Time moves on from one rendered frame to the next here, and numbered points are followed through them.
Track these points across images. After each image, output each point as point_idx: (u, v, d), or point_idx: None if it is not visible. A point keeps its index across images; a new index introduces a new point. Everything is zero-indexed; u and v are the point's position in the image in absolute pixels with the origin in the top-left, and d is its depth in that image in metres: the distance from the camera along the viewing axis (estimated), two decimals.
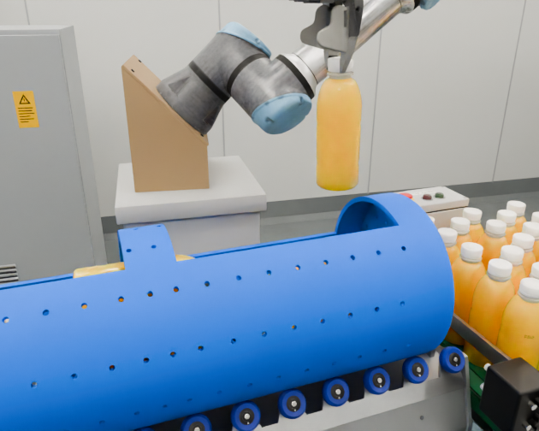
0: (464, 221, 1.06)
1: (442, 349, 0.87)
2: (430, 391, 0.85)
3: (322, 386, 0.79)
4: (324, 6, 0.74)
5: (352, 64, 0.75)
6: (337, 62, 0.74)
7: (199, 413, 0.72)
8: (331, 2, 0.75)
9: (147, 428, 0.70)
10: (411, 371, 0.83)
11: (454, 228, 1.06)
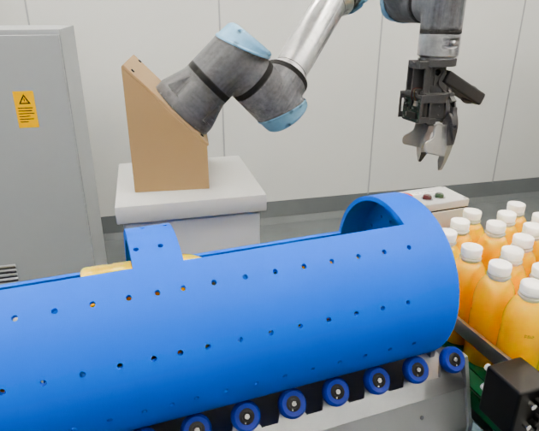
0: (464, 221, 1.06)
1: (442, 349, 0.87)
2: (430, 391, 0.85)
3: (325, 380, 0.79)
4: None
5: None
6: None
7: (205, 415, 0.73)
8: None
9: None
10: (411, 368, 0.83)
11: (454, 228, 1.06)
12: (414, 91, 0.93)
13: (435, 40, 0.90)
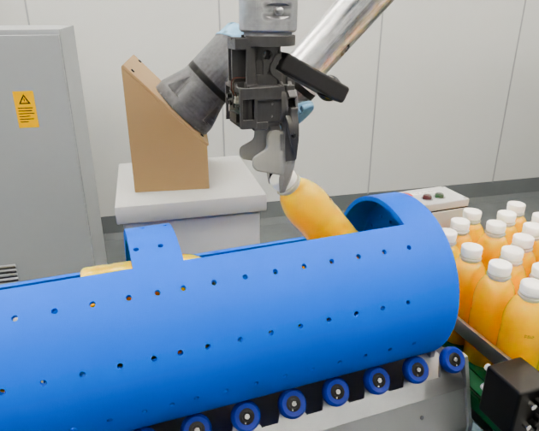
0: (464, 221, 1.06)
1: (442, 349, 0.87)
2: (430, 391, 0.85)
3: (325, 380, 0.79)
4: None
5: None
6: None
7: (205, 415, 0.73)
8: None
9: None
10: (411, 368, 0.83)
11: (454, 228, 1.06)
12: (233, 83, 0.64)
13: (254, 7, 0.61)
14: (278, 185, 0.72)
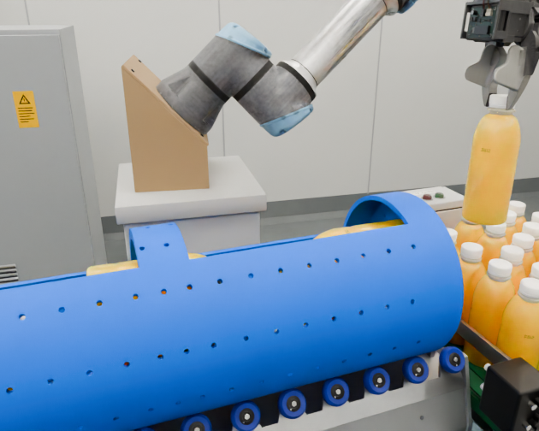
0: (508, 96, 0.77)
1: (442, 349, 0.87)
2: (430, 391, 0.85)
3: (328, 378, 0.80)
4: (492, 45, 0.77)
5: None
6: None
7: (209, 419, 0.73)
8: (498, 43, 0.77)
9: None
10: (411, 365, 0.83)
11: (495, 105, 0.77)
12: None
13: None
14: None
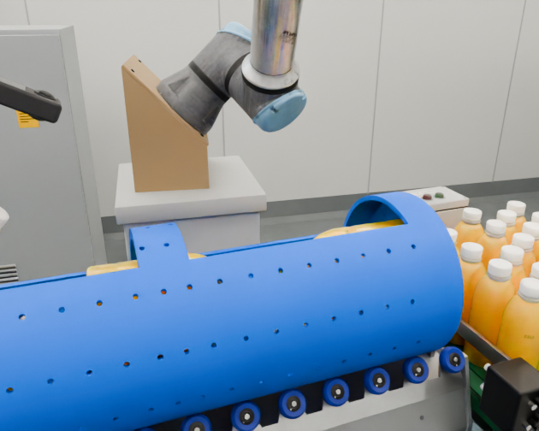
0: None
1: (442, 349, 0.87)
2: (430, 391, 0.85)
3: (328, 378, 0.80)
4: None
5: None
6: None
7: (209, 419, 0.73)
8: None
9: None
10: (411, 365, 0.83)
11: None
12: None
13: None
14: None
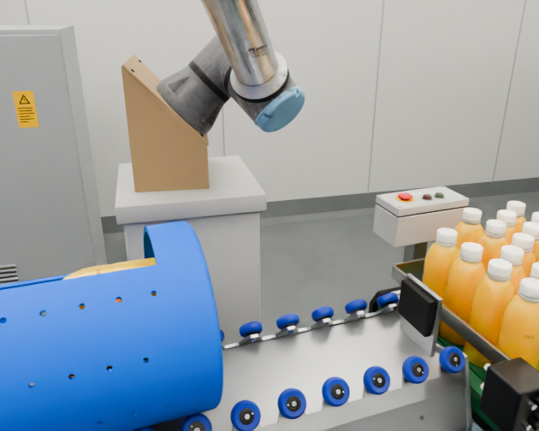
0: None
1: (442, 349, 0.87)
2: (430, 391, 0.85)
3: (328, 403, 0.79)
4: None
5: None
6: None
7: None
8: None
9: None
10: (415, 376, 0.83)
11: None
12: None
13: None
14: (43, 314, 0.67)
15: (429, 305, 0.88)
